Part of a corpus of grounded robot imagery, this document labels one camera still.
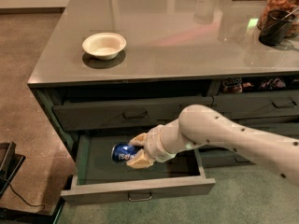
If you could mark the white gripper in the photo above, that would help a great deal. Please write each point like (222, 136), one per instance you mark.
(154, 146)

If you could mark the blue pepsi can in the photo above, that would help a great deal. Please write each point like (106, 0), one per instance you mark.
(123, 152)

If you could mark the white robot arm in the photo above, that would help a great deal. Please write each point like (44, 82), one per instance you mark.
(199, 125)

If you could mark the grey top left drawer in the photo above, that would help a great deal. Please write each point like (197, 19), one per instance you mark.
(123, 113)

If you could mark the open grey middle drawer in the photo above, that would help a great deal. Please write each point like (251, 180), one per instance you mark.
(98, 179)

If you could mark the right bottom snack drawer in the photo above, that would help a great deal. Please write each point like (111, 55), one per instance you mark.
(212, 158)

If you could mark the snack drawer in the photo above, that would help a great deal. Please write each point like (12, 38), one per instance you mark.
(212, 158)
(286, 129)

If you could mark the grey top right drawer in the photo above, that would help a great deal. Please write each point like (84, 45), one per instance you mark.
(254, 105)

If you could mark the right middle snack drawer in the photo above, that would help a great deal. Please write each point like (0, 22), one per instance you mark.
(286, 129)

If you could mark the grey counter cabinet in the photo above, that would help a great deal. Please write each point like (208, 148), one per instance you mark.
(174, 48)

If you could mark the white paper bowl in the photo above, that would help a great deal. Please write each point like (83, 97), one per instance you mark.
(104, 46)

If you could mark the snack bags in shelf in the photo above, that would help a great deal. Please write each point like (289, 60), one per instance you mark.
(251, 84)

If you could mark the black cup with utensil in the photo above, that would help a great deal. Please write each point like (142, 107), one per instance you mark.
(277, 24)

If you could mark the glass jar of nuts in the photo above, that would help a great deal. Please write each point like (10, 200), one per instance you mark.
(286, 5)

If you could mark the black cart frame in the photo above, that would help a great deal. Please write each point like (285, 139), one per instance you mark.
(31, 191)

